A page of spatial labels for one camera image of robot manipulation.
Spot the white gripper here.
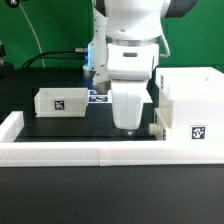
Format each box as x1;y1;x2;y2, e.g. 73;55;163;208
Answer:
106;44;159;137

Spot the white front drawer tray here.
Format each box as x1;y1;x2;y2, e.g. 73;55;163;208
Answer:
148;108;171;141

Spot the white drawer tray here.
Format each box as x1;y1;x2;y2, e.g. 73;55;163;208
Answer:
148;108;171;141
34;88;88;117

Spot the white drawer cabinet box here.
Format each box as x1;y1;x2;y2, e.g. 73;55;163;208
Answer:
155;67;224;142

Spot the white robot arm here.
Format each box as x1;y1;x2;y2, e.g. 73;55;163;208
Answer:
83;0;198;131

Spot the white rear drawer tray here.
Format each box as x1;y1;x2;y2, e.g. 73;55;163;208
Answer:
34;88;88;117

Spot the white fiducial marker sheet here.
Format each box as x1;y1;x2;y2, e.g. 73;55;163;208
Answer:
88;90;152;104

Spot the white U-shaped border frame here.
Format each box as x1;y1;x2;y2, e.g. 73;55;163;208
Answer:
0;111;224;167

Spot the black cable bundle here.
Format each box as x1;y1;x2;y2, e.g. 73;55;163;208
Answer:
21;47;89;69

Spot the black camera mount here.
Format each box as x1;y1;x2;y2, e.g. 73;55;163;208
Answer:
0;41;14;77

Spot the white thin cable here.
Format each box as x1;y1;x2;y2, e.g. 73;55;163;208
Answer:
17;2;46;68

